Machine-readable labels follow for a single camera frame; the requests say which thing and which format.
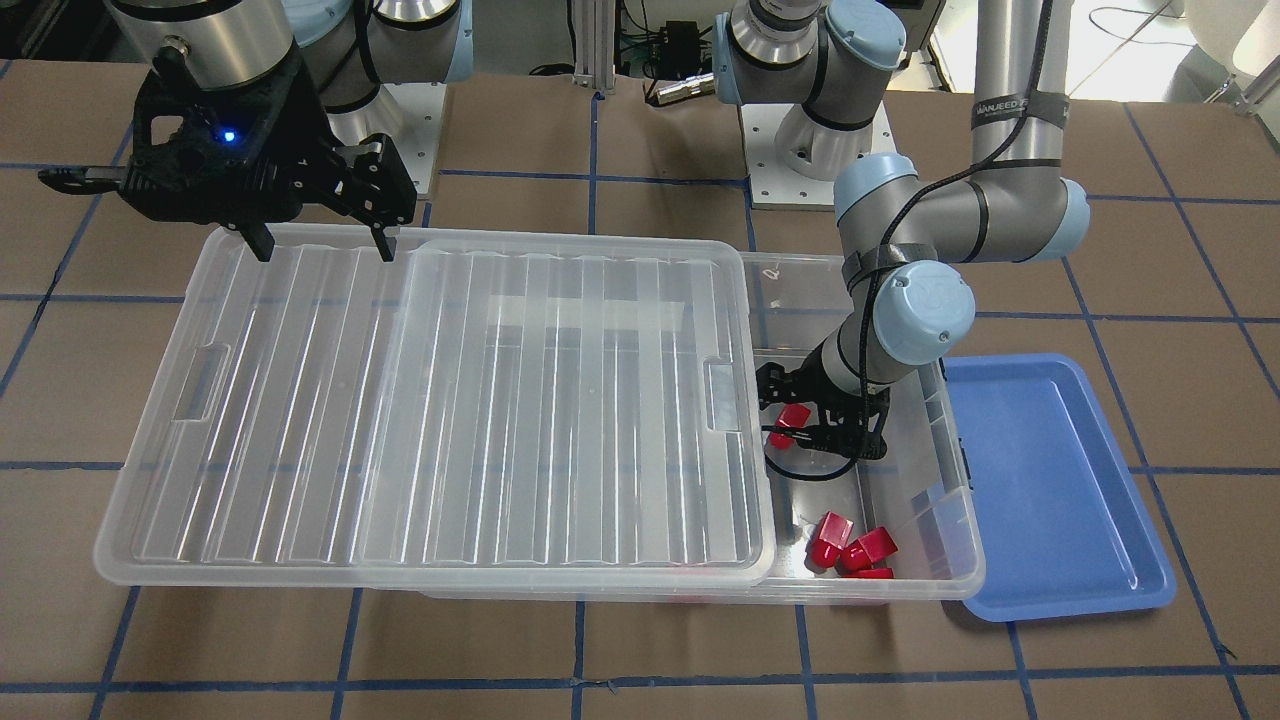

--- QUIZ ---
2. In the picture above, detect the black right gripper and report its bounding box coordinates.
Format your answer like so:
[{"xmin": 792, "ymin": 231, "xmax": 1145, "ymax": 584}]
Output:
[{"xmin": 38, "ymin": 45, "xmax": 417, "ymax": 263}]

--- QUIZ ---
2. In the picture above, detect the blue plastic tray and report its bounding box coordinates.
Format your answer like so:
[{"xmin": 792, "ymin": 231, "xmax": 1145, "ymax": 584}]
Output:
[{"xmin": 945, "ymin": 354, "xmax": 1178, "ymax": 623}]

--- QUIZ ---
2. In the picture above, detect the clear plastic box lid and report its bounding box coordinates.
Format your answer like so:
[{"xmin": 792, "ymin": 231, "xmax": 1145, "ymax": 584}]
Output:
[{"xmin": 93, "ymin": 224, "xmax": 776, "ymax": 597}]

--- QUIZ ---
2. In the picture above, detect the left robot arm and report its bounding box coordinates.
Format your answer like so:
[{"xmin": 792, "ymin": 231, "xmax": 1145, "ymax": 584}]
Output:
[{"xmin": 712, "ymin": 1, "xmax": 1091, "ymax": 462}]

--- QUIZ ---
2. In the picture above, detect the clear plastic storage box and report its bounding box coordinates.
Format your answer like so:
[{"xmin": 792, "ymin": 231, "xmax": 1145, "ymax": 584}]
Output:
[{"xmin": 415, "ymin": 252, "xmax": 986, "ymax": 603}]

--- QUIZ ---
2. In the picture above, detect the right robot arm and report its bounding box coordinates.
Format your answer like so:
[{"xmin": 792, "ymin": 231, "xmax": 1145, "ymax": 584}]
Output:
[{"xmin": 38, "ymin": 1, "xmax": 474, "ymax": 263}]

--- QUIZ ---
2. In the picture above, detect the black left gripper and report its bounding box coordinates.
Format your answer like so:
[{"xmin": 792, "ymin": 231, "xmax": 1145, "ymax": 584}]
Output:
[{"xmin": 755, "ymin": 363, "xmax": 891, "ymax": 461}]

